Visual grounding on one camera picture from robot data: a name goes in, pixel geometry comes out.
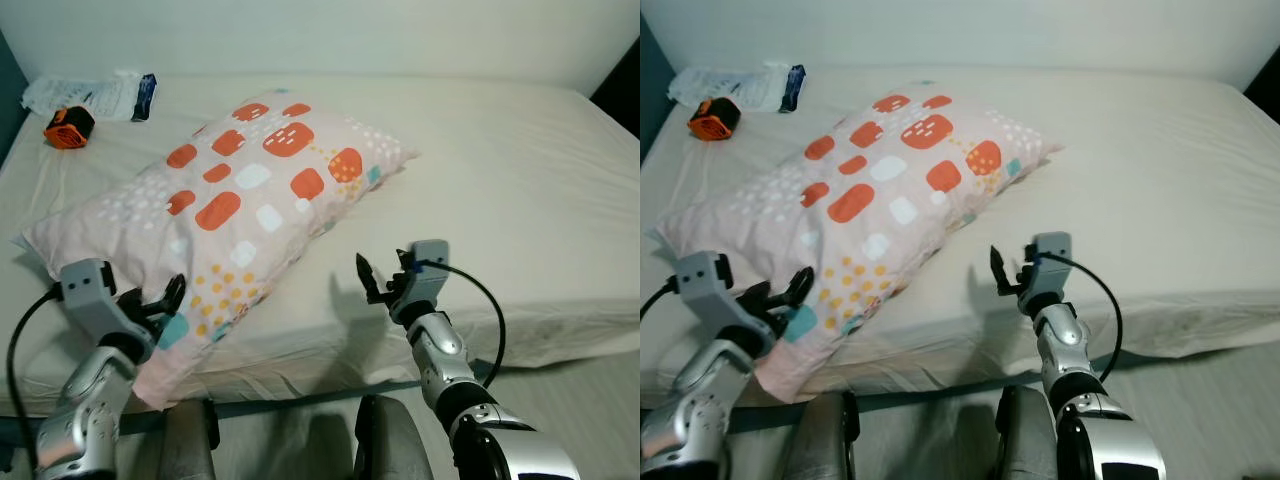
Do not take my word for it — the small orange and black device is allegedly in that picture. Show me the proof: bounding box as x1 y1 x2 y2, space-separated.
43 105 97 151
688 97 742 142

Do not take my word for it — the grey robot right leg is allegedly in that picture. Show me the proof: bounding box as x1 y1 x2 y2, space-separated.
995 385 1061 480
355 393 436 480

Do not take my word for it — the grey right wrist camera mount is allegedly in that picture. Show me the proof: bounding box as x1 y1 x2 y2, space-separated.
405 240 451 311
1030 232 1073 301

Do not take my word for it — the grey robot leg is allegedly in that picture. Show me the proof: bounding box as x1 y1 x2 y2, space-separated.
355 393 436 480
160 400 221 480
995 385 1061 480
785 392 861 480

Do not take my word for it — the pink pillow with orange spots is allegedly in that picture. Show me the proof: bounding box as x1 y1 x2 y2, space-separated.
12 88 419 411
655 80 1064 404

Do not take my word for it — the dark blue flat packet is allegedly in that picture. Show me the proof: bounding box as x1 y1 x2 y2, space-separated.
779 65 807 113
131 73 158 123

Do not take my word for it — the white plastic packet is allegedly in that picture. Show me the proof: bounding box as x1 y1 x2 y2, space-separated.
20 70 141 123
667 62 791 113

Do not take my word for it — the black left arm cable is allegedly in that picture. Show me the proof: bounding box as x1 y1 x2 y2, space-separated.
640 278 679 311
5 288 61 480

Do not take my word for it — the grey robot left leg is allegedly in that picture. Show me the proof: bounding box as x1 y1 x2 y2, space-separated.
160 400 221 480
785 392 861 480

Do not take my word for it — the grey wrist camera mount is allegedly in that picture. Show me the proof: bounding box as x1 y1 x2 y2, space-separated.
1030 232 1073 301
675 251 761 341
405 240 451 311
57 258 141 346

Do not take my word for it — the white sheeted mattress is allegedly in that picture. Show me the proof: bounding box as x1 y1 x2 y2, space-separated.
640 65 1280 409
0 75 641 419

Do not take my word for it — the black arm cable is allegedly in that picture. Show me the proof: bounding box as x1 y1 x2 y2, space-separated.
415 260 508 391
640 278 679 311
5 288 61 480
1040 253 1123 386

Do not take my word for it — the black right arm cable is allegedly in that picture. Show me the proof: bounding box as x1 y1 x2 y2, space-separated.
415 260 508 391
1040 253 1123 386

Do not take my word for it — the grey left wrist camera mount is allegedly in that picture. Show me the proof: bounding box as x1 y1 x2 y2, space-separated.
57 258 141 346
675 251 761 341

